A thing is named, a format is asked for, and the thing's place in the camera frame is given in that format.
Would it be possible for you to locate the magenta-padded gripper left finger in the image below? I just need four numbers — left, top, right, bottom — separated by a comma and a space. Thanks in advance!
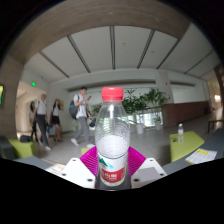
60, 146, 100, 190

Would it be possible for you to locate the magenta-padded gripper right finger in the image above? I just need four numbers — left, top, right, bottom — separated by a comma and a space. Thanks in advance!
126, 147, 168, 190

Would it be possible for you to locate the clear red-capped water bottle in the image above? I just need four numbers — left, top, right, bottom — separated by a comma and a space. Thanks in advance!
94, 87, 131, 187

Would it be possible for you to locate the small clear water bottle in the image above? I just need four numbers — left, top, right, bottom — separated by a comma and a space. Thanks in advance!
177, 123, 185, 145

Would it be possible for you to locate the large lime green table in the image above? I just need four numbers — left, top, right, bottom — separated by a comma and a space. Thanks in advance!
80, 147, 92, 156

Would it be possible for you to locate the person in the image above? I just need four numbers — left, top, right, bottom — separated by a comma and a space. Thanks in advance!
28, 100, 38, 143
68, 86, 98, 149
49, 98, 64, 143
34, 93, 53, 152

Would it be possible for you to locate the small lime green table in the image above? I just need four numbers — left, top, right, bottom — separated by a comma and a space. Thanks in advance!
168, 130, 206, 163

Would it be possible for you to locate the row of potted green plants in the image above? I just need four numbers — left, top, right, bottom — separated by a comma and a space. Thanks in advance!
89, 87, 169, 135

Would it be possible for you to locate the yellow and white leaflet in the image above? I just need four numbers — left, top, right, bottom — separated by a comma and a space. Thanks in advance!
184, 148, 218, 165

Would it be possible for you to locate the black bag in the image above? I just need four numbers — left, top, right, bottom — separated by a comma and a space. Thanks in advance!
19, 134, 34, 144

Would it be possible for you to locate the lime green ottoman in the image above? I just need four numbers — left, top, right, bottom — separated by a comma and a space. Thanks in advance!
8, 138, 36, 159

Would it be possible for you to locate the wooden bench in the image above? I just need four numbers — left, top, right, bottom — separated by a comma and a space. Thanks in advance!
207, 119, 224, 134

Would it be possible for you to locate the green lit wall screen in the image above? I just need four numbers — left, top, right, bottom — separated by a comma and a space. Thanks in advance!
0, 84, 5, 105

